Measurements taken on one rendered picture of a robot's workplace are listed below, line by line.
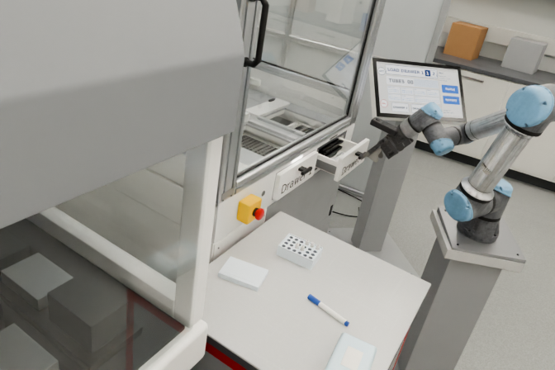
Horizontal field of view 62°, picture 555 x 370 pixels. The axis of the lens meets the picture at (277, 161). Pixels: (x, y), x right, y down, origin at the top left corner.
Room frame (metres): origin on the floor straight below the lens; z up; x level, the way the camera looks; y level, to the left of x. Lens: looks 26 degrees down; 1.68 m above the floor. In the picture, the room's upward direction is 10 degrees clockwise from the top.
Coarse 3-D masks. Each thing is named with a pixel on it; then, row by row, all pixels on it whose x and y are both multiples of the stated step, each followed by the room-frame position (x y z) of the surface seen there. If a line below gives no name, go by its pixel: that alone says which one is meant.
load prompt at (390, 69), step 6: (390, 66) 2.32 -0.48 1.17; (396, 66) 2.34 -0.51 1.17; (402, 66) 2.35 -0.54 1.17; (390, 72) 2.30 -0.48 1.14; (396, 72) 2.32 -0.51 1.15; (402, 72) 2.33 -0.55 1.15; (408, 72) 2.34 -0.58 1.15; (414, 72) 2.35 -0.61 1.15; (420, 72) 2.37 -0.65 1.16; (426, 72) 2.38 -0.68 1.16; (432, 72) 2.39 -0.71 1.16
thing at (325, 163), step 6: (342, 138) 1.94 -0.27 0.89; (342, 144) 1.93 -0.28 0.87; (348, 144) 1.92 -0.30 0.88; (354, 144) 1.90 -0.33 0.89; (342, 150) 1.93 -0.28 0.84; (348, 150) 1.91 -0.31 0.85; (318, 156) 1.72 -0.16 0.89; (324, 156) 1.71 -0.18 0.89; (330, 156) 1.85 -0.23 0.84; (318, 162) 1.71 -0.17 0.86; (324, 162) 1.70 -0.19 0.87; (330, 162) 1.69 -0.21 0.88; (336, 162) 1.68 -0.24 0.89; (324, 168) 1.70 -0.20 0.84; (330, 168) 1.69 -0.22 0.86
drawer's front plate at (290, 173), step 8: (312, 152) 1.66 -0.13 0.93; (304, 160) 1.57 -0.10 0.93; (312, 160) 1.64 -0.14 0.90; (288, 168) 1.48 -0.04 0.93; (296, 168) 1.52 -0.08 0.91; (312, 168) 1.65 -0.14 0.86; (280, 176) 1.42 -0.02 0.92; (288, 176) 1.47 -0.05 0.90; (296, 176) 1.53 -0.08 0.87; (280, 184) 1.43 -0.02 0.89; (296, 184) 1.55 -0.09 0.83; (280, 192) 1.44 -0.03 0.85
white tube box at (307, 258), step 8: (288, 240) 1.24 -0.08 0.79; (296, 240) 1.25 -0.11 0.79; (304, 240) 1.24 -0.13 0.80; (280, 248) 1.19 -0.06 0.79; (288, 248) 1.20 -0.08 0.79; (312, 248) 1.21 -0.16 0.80; (320, 248) 1.22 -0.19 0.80; (280, 256) 1.18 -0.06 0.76; (288, 256) 1.17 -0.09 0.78; (296, 256) 1.16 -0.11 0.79; (304, 256) 1.17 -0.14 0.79; (312, 256) 1.17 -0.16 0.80; (320, 256) 1.22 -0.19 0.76; (304, 264) 1.15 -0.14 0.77; (312, 264) 1.15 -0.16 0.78
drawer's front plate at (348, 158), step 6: (366, 138) 1.91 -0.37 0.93; (360, 144) 1.83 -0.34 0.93; (366, 144) 1.87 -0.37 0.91; (354, 150) 1.75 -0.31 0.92; (360, 150) 1.82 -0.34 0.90; (366, 150) 1.90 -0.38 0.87; (342, 156) 1.67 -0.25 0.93; (348, 156) 1.70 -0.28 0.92; (354, 156) 1.77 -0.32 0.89; (342, 162) 1.65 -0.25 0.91; (348, 162) 1.71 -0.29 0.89; (360, 162) 1.86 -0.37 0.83; (336, 168) 1.66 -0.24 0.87; (342, 168) 1.67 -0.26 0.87; (336, 174) 1.65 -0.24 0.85; (336, 180) 1.65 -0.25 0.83
